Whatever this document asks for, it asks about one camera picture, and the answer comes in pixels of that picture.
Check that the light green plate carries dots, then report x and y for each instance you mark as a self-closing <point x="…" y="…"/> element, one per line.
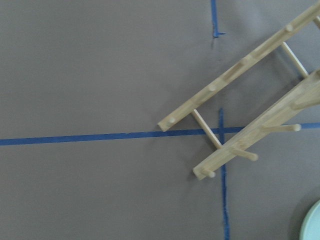
<point x="310" y="228"/>

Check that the wooden dish rack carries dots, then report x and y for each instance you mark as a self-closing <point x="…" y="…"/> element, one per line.
<point x="258" y="78"/>

